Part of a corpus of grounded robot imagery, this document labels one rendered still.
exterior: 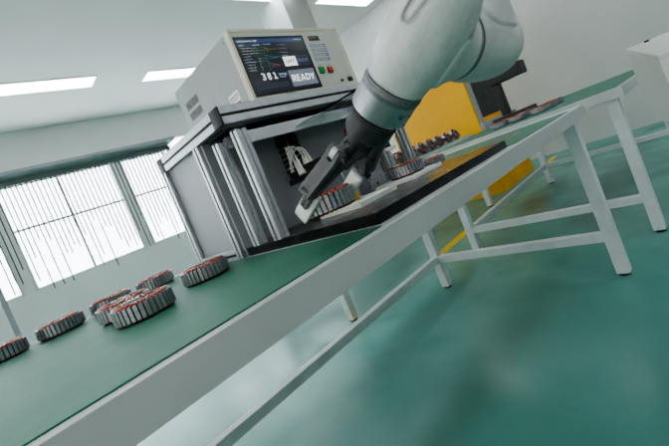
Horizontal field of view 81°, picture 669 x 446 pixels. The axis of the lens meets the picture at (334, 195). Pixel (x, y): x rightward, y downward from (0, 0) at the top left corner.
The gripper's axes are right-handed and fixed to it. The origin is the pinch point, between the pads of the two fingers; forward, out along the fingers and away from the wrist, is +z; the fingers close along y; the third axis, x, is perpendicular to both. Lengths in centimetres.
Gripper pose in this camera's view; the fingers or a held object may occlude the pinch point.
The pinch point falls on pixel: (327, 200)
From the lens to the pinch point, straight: 72.3
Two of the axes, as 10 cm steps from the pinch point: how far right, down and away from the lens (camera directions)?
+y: 6.6, -3.0, 6.9
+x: -6.5, -6.9, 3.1
